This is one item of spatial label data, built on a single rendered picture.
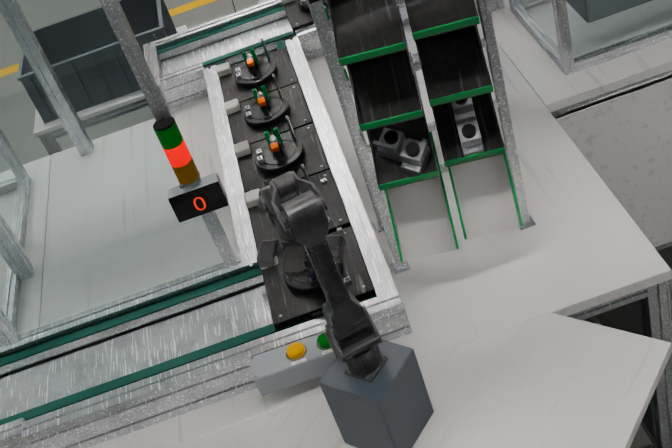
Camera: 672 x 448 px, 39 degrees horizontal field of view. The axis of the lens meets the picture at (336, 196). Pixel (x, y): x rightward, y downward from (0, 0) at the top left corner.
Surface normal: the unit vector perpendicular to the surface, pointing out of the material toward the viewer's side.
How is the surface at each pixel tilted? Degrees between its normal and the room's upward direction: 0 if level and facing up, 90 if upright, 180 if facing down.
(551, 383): 0
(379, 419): 90
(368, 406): 90
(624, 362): 0
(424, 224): 45
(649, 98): 90
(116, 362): 0
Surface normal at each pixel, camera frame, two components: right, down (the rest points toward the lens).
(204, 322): -0.26, -0.75
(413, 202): -0.16, -0.09
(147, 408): 0.20, 0.57
